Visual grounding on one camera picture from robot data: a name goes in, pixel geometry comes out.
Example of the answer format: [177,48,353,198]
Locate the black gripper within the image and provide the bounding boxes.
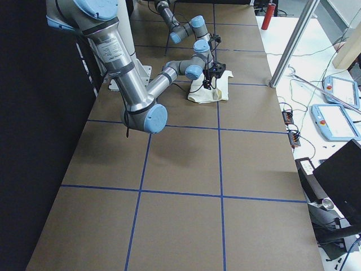
[202,72,214,90]

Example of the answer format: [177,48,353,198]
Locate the cream long-sleeve cat shirt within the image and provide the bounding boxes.
[187,70,233,104]

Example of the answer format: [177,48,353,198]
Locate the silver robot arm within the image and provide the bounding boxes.
[46,1,214,134]
[154,1,211,44]

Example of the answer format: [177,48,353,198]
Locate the metal rod white hook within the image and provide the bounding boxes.
[287,64,361,114]

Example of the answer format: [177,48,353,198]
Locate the far orange connector box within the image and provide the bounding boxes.
[281,110,294,125]

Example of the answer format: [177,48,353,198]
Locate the orange connector box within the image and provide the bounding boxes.
[281,110,294,125]
[288,130,301,149]

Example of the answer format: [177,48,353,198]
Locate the red cylindrical bottle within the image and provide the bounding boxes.
[261,2,276,30]

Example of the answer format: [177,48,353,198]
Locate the near orange connector box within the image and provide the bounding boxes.
[288,130,301,149]

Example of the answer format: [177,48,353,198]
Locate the near blue teach pendant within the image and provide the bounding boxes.
[311,104,360,141]

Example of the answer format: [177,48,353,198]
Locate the blue teach pendant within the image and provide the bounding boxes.
[311,104,360,141]
[323,76,360,110]

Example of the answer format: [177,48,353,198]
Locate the far blue teach pendant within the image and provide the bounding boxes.
[323,76,360,110]

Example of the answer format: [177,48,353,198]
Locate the wooden beam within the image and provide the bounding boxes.
[333,23,360,69]

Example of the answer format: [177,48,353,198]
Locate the black device white label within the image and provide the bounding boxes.
[295,158,328,203]

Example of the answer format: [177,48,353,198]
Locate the black monitor on stand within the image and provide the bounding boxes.
[313,139,360,243]

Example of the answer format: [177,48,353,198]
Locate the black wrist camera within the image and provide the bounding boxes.
[209,34,221,46]
[208,62,226,79]

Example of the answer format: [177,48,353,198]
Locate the white camera post base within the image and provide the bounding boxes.
[108,0,152,91]

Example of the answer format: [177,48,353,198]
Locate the aluminium frame post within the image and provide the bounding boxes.
[269,0,320,88]

